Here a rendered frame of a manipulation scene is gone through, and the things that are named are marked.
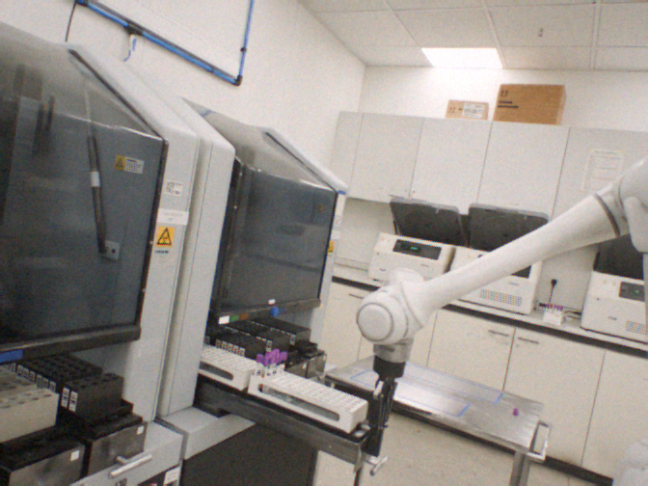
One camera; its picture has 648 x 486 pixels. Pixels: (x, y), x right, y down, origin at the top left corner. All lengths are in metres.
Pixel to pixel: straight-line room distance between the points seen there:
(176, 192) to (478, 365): 2.70
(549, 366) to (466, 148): 1.61
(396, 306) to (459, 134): 3.01
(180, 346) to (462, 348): 2.49
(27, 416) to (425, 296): 0.76
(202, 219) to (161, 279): 0.18
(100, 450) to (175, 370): 0.30
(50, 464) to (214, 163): 0.72
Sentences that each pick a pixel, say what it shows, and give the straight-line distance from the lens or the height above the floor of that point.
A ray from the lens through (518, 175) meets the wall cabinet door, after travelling 3.76.
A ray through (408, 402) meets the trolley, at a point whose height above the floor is 0.82.
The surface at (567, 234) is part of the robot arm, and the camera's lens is 1.11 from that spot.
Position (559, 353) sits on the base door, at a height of 0.73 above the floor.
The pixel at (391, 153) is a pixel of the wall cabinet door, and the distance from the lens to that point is 4.00.
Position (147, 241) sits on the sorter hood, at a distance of 1.12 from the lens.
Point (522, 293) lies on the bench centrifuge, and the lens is 3.43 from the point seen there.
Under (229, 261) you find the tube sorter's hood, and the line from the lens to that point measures 1.35.
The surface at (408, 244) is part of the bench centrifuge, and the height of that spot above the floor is 1.21.
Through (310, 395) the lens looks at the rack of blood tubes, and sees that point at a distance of 1.26.
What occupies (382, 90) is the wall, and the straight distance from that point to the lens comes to 4.55.
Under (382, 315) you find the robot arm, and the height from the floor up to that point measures 1.14.
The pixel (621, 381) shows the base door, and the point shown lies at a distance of 3.49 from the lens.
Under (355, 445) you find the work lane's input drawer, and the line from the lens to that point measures 1.21.
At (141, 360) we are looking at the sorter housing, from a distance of 1.23.
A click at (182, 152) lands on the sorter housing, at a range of 1.18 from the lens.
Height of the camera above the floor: 1.30
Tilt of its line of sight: 3 degrees down
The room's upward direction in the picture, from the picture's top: 10 degrees clockwise
